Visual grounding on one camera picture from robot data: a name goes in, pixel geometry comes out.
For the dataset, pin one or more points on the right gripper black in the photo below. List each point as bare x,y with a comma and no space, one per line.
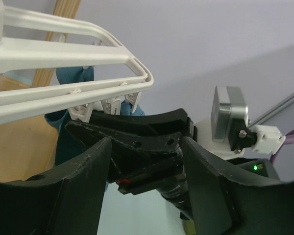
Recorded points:
146,152

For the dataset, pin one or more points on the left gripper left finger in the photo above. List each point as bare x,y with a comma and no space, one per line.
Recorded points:
65,200

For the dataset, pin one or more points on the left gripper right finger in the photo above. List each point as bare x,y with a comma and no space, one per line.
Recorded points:
228,200

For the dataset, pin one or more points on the dark green sock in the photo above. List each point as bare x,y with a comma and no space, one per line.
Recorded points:
67,146

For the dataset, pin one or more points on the blue sock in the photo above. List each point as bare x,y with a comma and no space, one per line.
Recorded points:
70,75

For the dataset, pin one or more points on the white plastic clip hanger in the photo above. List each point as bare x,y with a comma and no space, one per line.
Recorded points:
91,66

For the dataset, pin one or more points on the olive green plastic basket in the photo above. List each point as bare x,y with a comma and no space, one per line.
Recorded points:
188,227

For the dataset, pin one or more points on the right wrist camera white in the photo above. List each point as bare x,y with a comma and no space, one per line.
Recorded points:
227,133

